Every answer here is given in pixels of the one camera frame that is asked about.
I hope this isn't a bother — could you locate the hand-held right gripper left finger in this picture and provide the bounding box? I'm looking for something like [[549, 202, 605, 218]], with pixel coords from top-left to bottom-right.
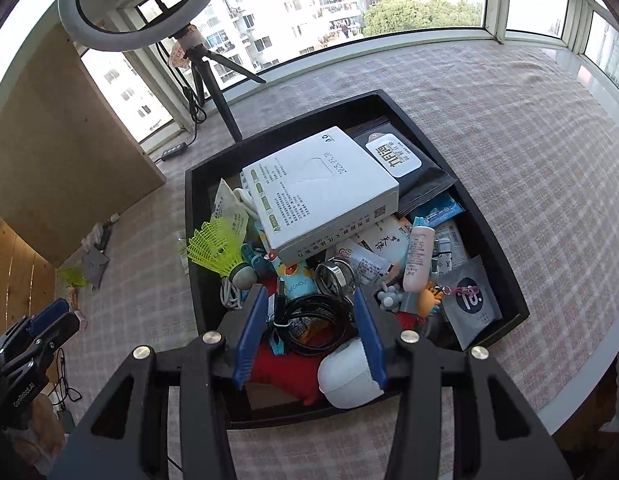
[[49, 284, 270, 480]]

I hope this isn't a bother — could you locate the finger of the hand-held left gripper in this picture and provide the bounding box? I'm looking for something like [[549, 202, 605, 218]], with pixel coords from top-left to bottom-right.
[[2, 311, 81, 386], [0, 299, 71, 356]]

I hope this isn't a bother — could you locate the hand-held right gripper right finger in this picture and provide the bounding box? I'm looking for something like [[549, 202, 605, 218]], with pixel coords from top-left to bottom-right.
[[353, 289, 573, 480]]

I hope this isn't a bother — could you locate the white round device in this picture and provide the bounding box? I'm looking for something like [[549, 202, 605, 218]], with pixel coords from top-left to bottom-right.
[[317, 337, 385, 409]]

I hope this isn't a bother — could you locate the black usb cable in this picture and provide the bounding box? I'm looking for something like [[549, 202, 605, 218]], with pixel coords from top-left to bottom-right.
[[274, 280, 360, 358]]

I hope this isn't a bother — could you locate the orange toy figure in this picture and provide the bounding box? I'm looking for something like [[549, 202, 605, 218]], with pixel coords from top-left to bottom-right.
[[416, 282, 447, 320]]

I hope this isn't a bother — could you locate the metal clip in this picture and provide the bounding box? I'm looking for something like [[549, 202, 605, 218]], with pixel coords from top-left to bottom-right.
[[314, 257, 360, 301]]

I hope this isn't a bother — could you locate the blue clothespin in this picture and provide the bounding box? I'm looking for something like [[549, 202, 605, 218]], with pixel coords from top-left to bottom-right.
[[239, 242, 270, 278]]

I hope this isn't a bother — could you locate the yellow shuttlecock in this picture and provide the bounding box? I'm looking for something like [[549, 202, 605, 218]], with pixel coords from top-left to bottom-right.
[[186, 217, 260, 291]]

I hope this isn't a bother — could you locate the pink white small bottle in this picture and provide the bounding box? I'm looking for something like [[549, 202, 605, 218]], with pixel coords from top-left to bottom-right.
[[403, 225, 436, 293]]

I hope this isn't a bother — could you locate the white printed sachet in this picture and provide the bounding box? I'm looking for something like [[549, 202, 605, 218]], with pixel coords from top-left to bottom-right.
[[209, 178, 250, 241]]

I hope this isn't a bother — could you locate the white printed cardboard box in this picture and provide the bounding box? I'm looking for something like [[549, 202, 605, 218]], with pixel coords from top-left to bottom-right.
[[240, 126, 400, 267]]

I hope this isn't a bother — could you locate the black tray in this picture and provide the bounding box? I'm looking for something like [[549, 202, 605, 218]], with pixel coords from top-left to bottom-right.
[[183, 89, 531, 431]]

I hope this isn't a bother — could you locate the pink checked cloth desktop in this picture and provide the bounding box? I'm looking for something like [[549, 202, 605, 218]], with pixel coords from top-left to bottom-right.
[[54, 40, 619, 480]]

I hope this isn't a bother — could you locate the person's left hand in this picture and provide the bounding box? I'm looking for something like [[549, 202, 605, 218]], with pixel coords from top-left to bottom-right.
[[9, 400, 67, 461]]

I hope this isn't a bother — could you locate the grey mouse figure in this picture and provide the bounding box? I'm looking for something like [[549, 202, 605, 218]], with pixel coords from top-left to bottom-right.
[[377, 282, 405, 313]]

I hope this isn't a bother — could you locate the red toy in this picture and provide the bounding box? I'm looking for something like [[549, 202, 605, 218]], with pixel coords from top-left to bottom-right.
[[249, 345, 325, 406]]

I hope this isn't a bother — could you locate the pine wood board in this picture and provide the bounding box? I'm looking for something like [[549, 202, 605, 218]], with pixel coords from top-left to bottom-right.
[[0, 217, 57, 346]]

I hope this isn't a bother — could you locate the blue orange snack packet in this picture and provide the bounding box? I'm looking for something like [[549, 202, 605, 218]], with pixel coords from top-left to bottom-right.
[[272, 257, 320, 301]]

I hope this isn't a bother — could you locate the white sachet red logo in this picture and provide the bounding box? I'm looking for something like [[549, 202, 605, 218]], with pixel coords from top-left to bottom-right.
[[334, 240, 395, 291]]

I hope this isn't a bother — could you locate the crumpled white packet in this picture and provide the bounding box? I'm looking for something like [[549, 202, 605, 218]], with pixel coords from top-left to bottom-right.
[[84, 222, 107, 248]]

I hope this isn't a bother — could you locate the green white lip balm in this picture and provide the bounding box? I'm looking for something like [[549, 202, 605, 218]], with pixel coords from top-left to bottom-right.
[[100, 214, 121, 252]]

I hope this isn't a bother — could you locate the white packet black brushwork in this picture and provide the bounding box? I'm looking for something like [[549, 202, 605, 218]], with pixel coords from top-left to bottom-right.
[[362, 215, 413, 261]]

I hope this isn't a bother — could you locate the white black printed packet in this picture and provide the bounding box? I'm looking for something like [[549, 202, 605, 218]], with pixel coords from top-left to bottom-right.
[[432, 220, 470, 273]]

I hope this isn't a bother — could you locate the blue wipe packet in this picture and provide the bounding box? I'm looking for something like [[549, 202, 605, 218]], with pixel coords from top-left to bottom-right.
[[408, 195, 465, 228]]

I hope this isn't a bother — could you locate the black packet white label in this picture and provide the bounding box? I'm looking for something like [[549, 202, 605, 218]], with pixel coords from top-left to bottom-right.
[[349, 116, 460, 213]]

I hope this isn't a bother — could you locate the black tripod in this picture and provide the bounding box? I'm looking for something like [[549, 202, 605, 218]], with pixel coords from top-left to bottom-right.
[[166, 25, 267, 143]]

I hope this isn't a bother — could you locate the black ring light cable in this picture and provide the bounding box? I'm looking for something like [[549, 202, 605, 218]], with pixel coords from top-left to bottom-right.
[[154, 60, 210, 163]]

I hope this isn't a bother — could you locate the white window frame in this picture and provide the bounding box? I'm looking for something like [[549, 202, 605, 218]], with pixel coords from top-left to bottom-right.
[[74, 0, 619, 156]]

